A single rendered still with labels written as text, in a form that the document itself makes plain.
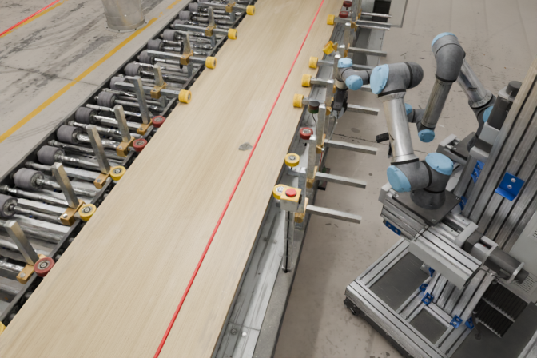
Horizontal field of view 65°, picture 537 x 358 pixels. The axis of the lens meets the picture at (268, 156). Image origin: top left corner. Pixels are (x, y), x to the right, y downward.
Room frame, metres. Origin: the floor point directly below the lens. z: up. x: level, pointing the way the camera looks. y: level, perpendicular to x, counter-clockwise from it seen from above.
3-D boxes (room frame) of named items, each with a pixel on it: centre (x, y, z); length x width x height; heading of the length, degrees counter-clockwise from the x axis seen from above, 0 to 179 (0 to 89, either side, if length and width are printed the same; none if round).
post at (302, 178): (1.40, -0.16, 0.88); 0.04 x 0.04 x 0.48; 74
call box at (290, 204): (1.15, -0.09, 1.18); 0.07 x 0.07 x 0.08; 74
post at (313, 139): (1.64, -0.23, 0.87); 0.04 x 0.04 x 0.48; 74
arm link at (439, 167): (1.29, -0.71, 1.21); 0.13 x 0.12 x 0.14; 105
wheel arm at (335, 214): (1.42, -0.25, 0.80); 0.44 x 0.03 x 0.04; 74
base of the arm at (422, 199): (1.30, -0.72, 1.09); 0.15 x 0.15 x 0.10
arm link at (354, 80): (1.87, -0.44, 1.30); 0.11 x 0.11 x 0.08; 15
